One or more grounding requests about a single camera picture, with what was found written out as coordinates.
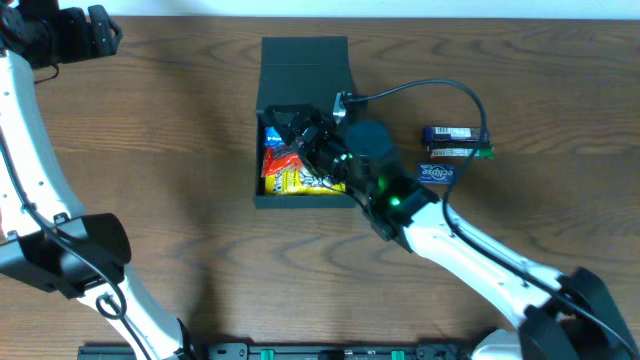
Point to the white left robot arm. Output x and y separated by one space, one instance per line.
52 243

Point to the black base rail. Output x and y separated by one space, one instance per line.
426 351

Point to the red snack bag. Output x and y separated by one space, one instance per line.
278 158

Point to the blue Oreo cookie pack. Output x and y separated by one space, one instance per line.
271 137

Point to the black gift box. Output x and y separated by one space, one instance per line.
300 70

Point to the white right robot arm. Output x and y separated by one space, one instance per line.
556 316

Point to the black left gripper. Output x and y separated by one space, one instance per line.
98 31

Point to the green and white candy bar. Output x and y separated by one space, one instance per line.
460 152

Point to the yellow sunflower seed bag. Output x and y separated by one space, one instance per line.
294 181

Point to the blue Eclipse gum pack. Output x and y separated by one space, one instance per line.
436 174

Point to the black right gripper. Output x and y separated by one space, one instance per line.
304 130

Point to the dark blue candy bar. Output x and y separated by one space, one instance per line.
440 134

